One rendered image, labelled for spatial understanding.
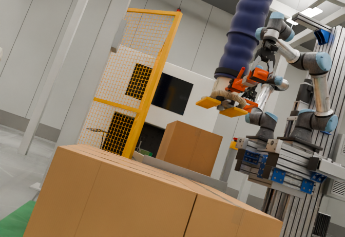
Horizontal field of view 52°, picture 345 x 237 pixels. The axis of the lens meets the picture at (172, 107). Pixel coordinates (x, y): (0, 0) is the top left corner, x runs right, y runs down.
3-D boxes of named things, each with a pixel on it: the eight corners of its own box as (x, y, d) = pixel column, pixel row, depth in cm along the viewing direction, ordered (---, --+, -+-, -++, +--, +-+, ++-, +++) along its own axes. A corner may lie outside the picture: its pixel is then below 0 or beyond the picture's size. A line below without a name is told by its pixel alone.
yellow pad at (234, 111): (218, 113, 260) (221, 107, 260) (231, 117, 261) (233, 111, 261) (233, 109, 226) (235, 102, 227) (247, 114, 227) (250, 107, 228)
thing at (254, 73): (247, 78, 189) (250, 70, 189) (260, 83, 189) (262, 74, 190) (253, 75, 180) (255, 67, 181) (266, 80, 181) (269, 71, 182)
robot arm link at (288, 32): (280, 31, 207) (270, 22, 201) (297, 30, 199) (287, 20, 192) (276, 43, 206) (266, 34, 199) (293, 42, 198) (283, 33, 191)
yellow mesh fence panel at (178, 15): (50, 182, 375) (118, 5, 405) (57, 183, 384) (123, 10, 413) (111, 212, 331) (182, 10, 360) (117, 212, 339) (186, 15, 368)
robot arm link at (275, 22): (288, 17, 192) (280, 9, 187) (283, 35, 191) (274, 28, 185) (276, 18, 198) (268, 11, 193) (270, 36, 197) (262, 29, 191)
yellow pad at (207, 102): (194, 104, 258) (197, 98, 258) (207, 109, 259) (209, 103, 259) (206, 98, 224) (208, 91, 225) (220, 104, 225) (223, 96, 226)
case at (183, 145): (153, 163, 335) (167, 124, 340) (192, 177, 339) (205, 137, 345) (160, 168, 276) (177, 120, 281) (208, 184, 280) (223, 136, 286)
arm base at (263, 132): (267, 142, 300) (270, 131, 302) (276, 143, 286) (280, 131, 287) (251, 136, 297) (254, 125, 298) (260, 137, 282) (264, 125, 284)
